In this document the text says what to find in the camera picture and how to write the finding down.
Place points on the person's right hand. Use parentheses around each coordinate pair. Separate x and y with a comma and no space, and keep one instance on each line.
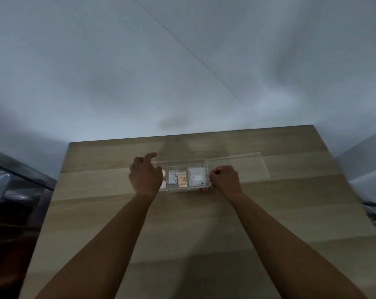
(227,180)

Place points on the person's left hand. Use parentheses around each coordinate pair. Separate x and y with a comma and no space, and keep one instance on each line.
(145,179)

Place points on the person's right fingers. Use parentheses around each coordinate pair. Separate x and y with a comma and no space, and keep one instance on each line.
(214,175)

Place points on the clear plastic storage box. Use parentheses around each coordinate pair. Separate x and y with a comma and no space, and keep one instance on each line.
(188,188)

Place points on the person's left forearm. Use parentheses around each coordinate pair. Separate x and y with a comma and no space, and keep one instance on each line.
(108,245)

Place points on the person's right forearm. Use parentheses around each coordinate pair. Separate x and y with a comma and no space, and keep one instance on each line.
(287,245)

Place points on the large white packet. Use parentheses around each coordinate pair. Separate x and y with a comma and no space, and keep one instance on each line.
(196,175)

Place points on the clear plastic box lid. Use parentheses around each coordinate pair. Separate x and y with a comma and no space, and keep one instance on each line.
(241,168)

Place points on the small orange packet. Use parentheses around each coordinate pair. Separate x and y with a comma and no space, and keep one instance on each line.
(182,179)

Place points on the small white packet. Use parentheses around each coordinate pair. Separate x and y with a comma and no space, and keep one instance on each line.
(173,177)

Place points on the dark glass cabinet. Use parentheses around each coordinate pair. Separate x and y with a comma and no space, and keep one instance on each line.
(13,208)

